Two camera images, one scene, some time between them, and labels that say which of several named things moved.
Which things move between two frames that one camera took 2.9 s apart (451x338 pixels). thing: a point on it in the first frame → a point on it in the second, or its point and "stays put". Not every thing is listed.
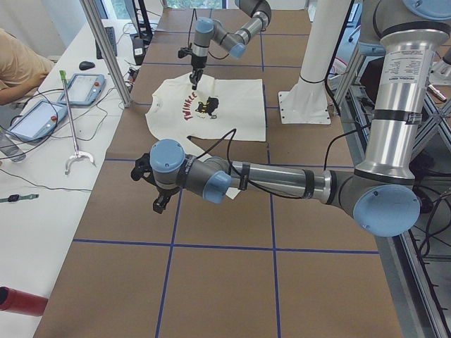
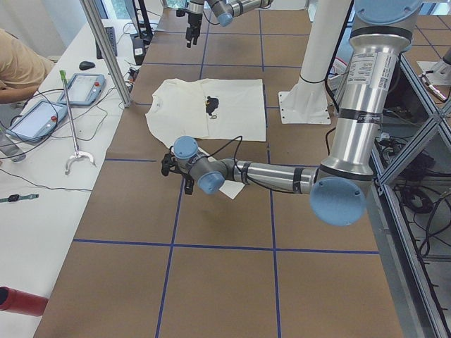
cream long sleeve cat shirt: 218,109 stays put
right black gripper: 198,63 → 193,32
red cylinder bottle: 15,301 stays put
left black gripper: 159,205 → 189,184
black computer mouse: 86,65 stays put
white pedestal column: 307,102 stays put
